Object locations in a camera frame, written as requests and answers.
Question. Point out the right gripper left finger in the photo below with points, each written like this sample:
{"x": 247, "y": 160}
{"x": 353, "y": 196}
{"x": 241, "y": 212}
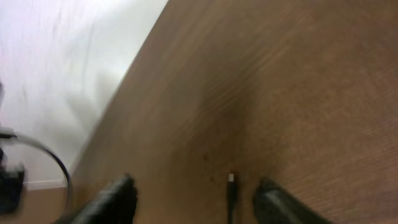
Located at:
{"x": 115, "y": 204}

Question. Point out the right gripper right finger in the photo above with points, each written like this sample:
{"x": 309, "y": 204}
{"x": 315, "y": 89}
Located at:
{"x": 274, "y": 205}

